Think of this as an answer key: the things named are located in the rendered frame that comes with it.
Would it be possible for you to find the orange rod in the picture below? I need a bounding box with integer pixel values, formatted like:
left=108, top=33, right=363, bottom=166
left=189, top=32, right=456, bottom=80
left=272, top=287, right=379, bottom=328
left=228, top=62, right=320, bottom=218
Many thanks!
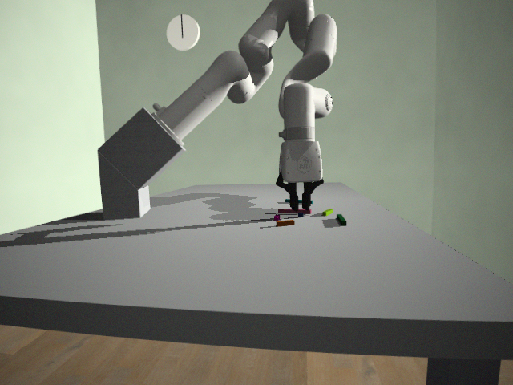
left=277, top=220, right=294, bottom=227

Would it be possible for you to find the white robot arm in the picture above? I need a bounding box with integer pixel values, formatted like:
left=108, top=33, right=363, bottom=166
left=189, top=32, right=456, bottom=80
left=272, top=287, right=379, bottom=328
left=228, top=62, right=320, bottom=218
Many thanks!
left=151, top=0, right=337, bottom=146

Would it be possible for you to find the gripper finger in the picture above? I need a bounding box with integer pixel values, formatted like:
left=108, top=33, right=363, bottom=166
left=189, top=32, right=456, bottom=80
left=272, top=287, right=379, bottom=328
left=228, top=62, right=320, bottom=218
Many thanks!
left=276, top=172, right=298, bottom=211
left=302, top=179, right=324, bottom=210

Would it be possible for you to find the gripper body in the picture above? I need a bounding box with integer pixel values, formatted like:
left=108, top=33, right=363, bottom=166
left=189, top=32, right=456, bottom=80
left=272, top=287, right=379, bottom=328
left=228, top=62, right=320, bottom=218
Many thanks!
left=279, top=139, right=322, bottom=183

